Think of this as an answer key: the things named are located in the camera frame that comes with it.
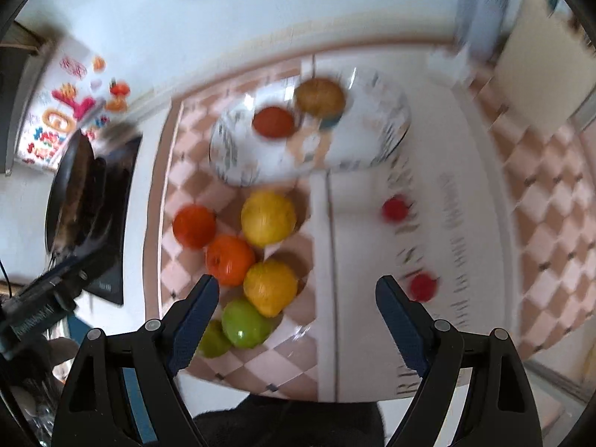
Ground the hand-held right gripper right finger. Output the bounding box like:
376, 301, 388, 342
375, 276, 545, 447

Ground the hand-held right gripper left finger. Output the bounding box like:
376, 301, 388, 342
55, 275, 221, 447

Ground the green apple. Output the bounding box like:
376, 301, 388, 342
196, 319, 234, 359
221, 299, 275, 349

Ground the red cherry tomato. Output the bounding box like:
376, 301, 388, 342
382, 196, 410, 223
409, 273, 438, 302

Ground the orange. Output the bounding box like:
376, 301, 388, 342
172, 204, 217, 249
206, 235, 257, 287

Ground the yellow-orange citrus fruit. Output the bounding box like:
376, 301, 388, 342
243, 260, 299, 317

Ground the yellow lemon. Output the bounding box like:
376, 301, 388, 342
241, 191, 297, 247

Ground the white patterned oval plate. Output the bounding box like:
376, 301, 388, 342
209, 67, 413, 187

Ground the red-brown round fruit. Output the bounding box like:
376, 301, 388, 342
251, 106, 296, 139

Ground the brown pear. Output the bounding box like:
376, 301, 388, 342
293, 77, 348, 117

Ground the brown checked table mat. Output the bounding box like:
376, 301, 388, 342
142, 53, 596, 403

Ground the black gas stove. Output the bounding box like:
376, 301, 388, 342
47, 135, 143, 305

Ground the black wok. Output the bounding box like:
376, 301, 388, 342
44, 133, 110, 254

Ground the person's dark clothing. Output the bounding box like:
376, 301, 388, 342
193, 393, 387, 447

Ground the black range hood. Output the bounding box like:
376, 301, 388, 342
0, 23, 52, 175

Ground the small white plastic object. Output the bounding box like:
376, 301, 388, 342
426, 44, 471, 85

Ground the cream utensil holder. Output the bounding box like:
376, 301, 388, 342
494, 0, 596, 124

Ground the silver spray can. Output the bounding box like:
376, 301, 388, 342
454, 0, 513, 57

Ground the colourful wall sticker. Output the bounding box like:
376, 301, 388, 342
16, 39, 136, 168

